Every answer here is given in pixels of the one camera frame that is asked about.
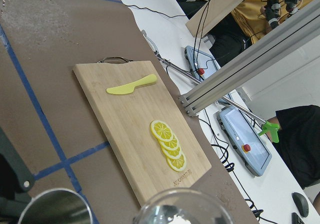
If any brown table mat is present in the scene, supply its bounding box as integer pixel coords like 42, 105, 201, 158
0, 0, 260, 224

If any clear glass measuring cup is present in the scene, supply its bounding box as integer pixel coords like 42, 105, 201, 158
132, 187, 235, 223

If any person in yellow shirt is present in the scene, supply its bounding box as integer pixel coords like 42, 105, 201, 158
178, 0, 312, 67

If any person in black shirt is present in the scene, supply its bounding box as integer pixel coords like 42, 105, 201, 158
273, 105, 320, 189

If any wooden plank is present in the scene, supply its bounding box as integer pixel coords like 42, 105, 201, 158
186, 0, 243, 37

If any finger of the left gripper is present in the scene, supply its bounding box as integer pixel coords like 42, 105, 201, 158
0, 129, 34, 193

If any aluminium frame post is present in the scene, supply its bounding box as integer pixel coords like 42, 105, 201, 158
177, 0, 320, 118

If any yellow plastic knife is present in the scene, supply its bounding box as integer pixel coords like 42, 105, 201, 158
106, 74, 158, 95

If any left teach pendant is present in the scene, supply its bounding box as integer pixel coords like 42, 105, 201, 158
184, 46, 220, 82

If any teach pendant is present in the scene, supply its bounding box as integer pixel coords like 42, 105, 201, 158
217, 106, 272, 176
184, 46, 220, 82

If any wooden cutting board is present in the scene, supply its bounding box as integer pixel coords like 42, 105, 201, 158
73, 61, 211, 204

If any black computer mouse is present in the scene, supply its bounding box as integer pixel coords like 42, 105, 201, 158
291, 192, 309, 217

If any right teach pendant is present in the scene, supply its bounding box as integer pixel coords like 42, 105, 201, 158
217, 106, 272, 176

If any lemon slice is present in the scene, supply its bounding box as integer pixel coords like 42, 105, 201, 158
161, 145, 182, 159
166, 152, 187, 172
156, 132, 178, 150
150, 120, 174, 142

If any green handled reacher grabber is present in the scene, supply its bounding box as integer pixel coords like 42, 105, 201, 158
141, 30, 280, 143

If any black keyboard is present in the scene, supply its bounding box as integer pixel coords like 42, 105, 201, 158
291, 212, 305, 224

